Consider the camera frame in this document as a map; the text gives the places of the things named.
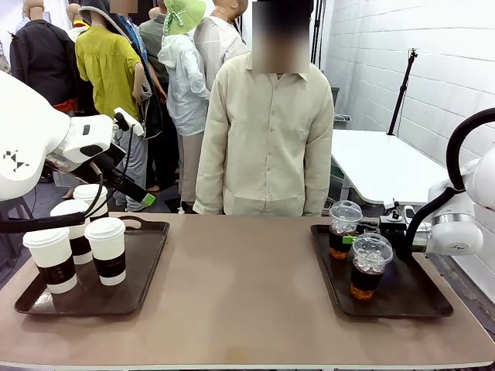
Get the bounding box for person in blue shirt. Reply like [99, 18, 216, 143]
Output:
[108, 0, 173, 192]

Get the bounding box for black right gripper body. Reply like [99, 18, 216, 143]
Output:
[379, 216, 411, 260]

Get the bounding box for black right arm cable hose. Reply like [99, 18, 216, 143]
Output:
[398, 107, 495, 260]

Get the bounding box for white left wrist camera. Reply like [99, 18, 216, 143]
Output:
[113, 107, 145, 137]

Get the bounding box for white side table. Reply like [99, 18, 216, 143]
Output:
[331, 129, 449, 208]

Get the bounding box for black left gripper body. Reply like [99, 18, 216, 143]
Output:
[75, 144, 128, 186]

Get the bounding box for green sun hat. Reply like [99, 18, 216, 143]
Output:
[162, 0, 207, 36]

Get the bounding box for clear iced coffee cup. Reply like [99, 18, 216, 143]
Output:
[329, 200, 364, 260]
[350, 232, 394, 301]

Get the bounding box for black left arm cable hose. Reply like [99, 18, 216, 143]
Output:
[0, 123, 135, 235]

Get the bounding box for mannequin with yellow collar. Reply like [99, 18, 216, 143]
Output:
[65, 2, 92, 43]

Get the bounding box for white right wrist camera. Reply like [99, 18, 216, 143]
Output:
[384, 199, 417, 224]

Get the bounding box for black light stand poles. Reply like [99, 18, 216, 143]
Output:
[311, 0, 328, 70]

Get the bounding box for white paper coffee cup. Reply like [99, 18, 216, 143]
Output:
[73, 183, 110, 222]
[84, 216, 127, 286]
[22, 226, 78, 294]
[49, 199, 94, 266]

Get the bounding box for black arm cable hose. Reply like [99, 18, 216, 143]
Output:
[0, 123, 135, 235]
[398, 107, 495, 260]

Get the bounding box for brown plastic serving tray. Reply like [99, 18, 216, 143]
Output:
[14, 215, 171, 316]
[309, 222, 454, 318]

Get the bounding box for person's right forearm beige sleeve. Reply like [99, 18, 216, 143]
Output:
[192, 142, 227, 216]

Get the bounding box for black camera tripod stand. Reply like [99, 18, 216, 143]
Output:
[386, 48, 419, 136]

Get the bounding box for person in beige shirt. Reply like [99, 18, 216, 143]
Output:
[192, 0, 336, 216]

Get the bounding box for person's left forearm beige sleeve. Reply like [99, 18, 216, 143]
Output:
[303, 142, 335, 216]

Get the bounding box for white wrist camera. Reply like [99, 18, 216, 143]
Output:
[113, 107, 145, 137]
[384, 199, 417, 224]

